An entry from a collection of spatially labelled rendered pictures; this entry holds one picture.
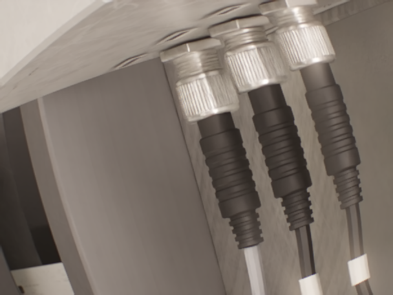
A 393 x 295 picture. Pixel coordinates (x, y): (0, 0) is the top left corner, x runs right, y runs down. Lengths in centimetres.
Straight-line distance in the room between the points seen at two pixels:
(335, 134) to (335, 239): 10
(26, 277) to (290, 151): 99
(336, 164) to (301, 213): 4
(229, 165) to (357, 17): 7
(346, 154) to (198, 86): 8
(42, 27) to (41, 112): 23
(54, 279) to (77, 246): 87
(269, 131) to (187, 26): 4
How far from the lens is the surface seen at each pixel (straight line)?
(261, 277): 67
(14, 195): 164
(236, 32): 63
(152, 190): 77
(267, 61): 63
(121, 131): 77
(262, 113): 63
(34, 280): 162
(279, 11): 60
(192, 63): 67
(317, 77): 60
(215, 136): 67
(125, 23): 56
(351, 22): 65
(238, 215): 67
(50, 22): 53
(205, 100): 66
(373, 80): 65
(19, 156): 172
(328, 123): 60
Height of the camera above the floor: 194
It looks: 40 degrees down
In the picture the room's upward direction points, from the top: 6 degrees clockwise
